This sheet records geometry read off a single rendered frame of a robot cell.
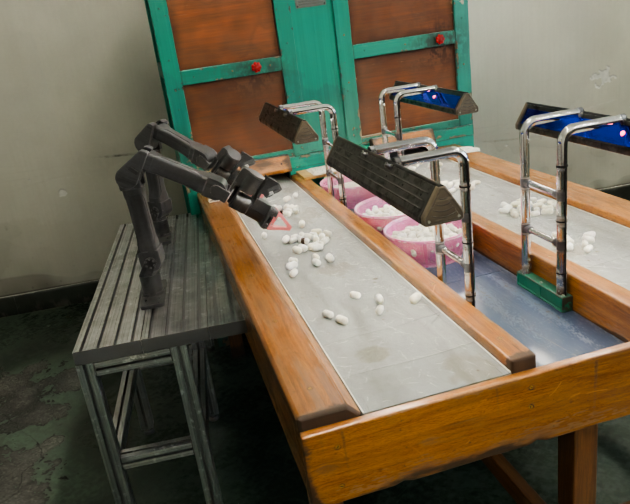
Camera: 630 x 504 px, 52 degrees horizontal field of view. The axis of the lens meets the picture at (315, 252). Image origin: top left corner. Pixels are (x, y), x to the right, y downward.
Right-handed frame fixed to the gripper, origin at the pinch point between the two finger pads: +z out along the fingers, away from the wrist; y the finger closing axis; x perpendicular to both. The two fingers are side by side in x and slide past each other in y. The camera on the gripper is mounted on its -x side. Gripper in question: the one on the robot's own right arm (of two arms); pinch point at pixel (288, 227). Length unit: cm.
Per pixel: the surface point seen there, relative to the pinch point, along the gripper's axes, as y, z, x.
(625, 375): -92, 44, -19
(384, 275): -32.9, 19.0, -5.7
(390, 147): -47, -5, -34
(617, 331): -78, 50, -26
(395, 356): -74, 9, 2
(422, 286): -49, 21, -10
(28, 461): 38, -28, 130
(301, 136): 13.5, -7.1, -25.4
